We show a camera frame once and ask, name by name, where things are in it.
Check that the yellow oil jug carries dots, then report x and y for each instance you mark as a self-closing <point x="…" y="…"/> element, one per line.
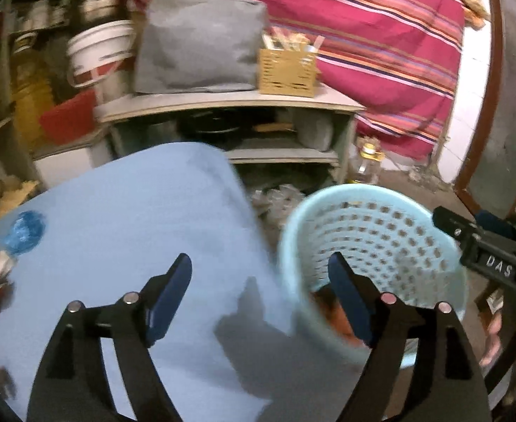
<point x="31" y="92"/>

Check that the grey wooden cabinet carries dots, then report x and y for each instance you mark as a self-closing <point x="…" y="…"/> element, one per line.
<point x="223" y="101"/>

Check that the person's right hand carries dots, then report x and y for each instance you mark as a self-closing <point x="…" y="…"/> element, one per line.
<point x="492" y="338"/>

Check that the grey fabric bag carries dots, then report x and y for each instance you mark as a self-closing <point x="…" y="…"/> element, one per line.
<point x="196" y="44"/>

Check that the red plastic basin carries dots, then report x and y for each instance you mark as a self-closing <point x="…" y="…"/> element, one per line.
<point x="66" y="118"/>

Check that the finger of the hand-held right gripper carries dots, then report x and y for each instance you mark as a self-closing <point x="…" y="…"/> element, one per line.
<point x="498" y="225"/>
<point x="454" y="224"/>

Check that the grey pot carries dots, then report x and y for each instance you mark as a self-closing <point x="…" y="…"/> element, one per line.
<point x="315" y="134"/>

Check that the orange brown snack wrapper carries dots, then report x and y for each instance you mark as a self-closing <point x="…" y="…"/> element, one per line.
<point x="335" y="321"/>

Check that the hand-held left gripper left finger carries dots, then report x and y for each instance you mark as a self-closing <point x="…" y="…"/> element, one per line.
<point x="170" y="299"/>

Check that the light blue plastic basket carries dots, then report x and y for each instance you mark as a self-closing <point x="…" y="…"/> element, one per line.
<point x="372" y="237"/>

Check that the white plastic bucket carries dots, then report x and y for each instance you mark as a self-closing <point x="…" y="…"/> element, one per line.
<point x="99" y="48"/>

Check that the black cooking pot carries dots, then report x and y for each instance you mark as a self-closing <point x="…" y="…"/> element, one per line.
<point x="212" y="127"/>

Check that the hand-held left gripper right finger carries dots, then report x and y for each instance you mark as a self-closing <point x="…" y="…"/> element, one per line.
<point x="350" y="303"/>

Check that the yellow perforated utensil holder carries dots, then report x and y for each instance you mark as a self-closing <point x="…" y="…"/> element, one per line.
<point x="286" y="74"/>

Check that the red striped blanket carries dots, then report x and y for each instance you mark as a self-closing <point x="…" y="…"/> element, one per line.
<point x="372" y="44"/>

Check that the brown framed door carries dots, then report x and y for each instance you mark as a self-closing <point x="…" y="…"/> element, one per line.
<point x="513" y="118"/>

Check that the clear oil bottle yellow cap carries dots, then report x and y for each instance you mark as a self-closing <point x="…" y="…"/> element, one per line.
<point x="366" y="167"/>

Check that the crumpled blue plastic bag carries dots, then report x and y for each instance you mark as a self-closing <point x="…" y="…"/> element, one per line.
<point x="25" y="231"/>

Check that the metal pot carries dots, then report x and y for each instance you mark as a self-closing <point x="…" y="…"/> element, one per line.
<point x="99" y="2"/>

